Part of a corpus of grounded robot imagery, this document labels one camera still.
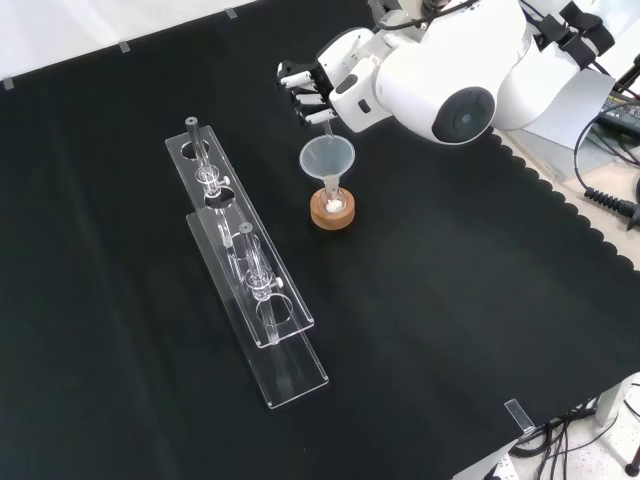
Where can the grey tape strip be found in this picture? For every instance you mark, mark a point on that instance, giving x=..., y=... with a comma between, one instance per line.
x=231, y=14
x=125, y=47
x=8, y=83

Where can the black electronic box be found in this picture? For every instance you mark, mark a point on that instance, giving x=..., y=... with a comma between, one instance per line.
x=622, y=112

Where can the white power strip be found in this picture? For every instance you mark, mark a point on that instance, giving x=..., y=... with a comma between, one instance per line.
x=500, y=469

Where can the clear plastic funnel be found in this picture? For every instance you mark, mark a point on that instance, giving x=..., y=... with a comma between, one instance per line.
x=325, y=157

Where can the clear tape strip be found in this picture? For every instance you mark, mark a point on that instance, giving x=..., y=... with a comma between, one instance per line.
x=519, y=415

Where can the clear acrylic funnel stand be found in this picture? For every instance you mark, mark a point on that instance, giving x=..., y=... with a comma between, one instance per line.
x=280, y=320

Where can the round-bottom glass flask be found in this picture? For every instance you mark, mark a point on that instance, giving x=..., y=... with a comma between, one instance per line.
x=333, y=204

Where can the black bench cloth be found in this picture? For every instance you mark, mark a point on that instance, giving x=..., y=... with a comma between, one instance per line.
x=450, y=280

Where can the pale grey board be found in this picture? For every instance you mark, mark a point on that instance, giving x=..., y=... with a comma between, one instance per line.
x=575, y=115

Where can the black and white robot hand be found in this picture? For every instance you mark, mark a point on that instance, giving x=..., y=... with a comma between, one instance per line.
x=350, y=85

